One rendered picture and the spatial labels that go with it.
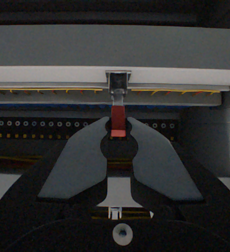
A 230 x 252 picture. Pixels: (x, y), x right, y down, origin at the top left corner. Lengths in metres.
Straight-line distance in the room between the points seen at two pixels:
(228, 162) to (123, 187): 0.17
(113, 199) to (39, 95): 0.19
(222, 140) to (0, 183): 0.36
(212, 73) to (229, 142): 0.13
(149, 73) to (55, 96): 0.14
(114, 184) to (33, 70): 0.18
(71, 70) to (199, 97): 0.18
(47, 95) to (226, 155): 0.30
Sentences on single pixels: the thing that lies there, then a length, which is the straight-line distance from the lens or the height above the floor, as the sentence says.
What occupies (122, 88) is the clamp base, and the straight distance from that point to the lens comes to 0.19.
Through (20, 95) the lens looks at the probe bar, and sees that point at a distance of 0.27.
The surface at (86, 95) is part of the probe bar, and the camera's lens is 0.22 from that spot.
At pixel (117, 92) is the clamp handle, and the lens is 0.16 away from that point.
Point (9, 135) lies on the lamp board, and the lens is 0.42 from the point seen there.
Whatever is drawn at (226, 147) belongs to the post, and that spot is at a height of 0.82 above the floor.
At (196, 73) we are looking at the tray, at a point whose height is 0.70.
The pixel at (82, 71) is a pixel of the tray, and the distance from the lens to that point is 0.17.
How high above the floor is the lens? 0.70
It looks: 21 degrees up
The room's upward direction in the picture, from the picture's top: 179 degrees counter-clockwise
